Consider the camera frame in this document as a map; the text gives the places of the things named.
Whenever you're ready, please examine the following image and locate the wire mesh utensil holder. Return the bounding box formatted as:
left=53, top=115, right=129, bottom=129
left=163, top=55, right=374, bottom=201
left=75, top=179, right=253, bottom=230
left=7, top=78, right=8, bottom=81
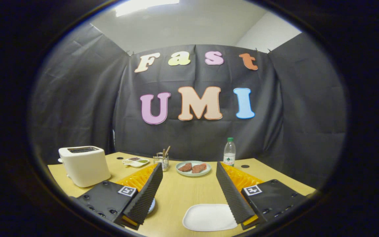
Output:
left=153, top=152, right=169, bottom=171

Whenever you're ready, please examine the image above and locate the pale blue round plate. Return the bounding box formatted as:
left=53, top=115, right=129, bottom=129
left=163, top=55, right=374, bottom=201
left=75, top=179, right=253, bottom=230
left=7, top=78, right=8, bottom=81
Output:
left=176, top=161, right=212, bottom=177

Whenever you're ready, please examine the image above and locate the white rounded square plate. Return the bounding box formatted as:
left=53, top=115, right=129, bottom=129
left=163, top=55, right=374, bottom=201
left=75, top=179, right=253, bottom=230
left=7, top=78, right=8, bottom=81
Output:
left=182, top=204, right=238, bottom=232

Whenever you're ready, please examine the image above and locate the black backdrop cloth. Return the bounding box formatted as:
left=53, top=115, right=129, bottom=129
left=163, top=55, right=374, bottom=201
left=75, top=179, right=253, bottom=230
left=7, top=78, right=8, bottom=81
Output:
left=28, top=23, right=347, bottom=190

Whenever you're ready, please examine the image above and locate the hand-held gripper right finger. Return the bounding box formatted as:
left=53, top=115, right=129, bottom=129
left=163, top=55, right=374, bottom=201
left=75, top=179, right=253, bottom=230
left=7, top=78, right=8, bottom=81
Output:
left=216, top=161, right=309, bottom=230

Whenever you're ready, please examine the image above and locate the small white sauce dish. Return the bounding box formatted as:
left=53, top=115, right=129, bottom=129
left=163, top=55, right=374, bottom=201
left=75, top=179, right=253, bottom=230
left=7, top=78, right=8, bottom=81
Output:
left=122, top=157, right=150, bottom=168

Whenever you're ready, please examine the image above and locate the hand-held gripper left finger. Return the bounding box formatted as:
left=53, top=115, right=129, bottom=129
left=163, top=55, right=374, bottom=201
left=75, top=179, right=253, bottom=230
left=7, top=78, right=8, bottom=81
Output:
left=69, top=162, right=164, bottom=231

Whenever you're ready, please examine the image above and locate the ceiling light panel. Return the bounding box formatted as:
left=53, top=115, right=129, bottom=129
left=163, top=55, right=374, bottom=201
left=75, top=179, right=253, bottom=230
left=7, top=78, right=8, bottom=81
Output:
left=115, top=0, right=180, bottom=17

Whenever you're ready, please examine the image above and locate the clear water bottle green cap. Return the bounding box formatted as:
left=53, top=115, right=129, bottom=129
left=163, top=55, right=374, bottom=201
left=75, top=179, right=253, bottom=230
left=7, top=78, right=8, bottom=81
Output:
left=223, top=137, right=236, bottom=167

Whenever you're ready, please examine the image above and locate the white toaster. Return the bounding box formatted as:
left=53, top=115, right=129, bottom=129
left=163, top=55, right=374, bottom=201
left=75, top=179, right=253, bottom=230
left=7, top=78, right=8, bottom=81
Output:
left=58, top=146, right=112, bottom=188

